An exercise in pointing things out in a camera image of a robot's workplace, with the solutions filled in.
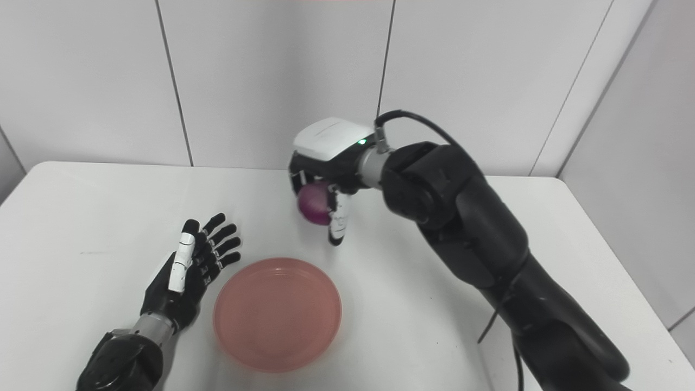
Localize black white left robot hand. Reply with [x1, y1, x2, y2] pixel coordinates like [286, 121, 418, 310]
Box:
[140, 213, 243, 332]

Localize pink round plate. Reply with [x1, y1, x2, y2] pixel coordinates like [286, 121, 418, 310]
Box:
[213, 257, 343, 373]

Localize purple red onion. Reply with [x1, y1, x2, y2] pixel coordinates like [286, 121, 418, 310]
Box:
[298, 182, 333, 226]

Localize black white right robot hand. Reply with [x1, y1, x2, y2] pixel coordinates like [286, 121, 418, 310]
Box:
[288, 117, 377, 247]

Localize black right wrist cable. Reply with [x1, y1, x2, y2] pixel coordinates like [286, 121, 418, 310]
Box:
[374, 110, 525, 391]

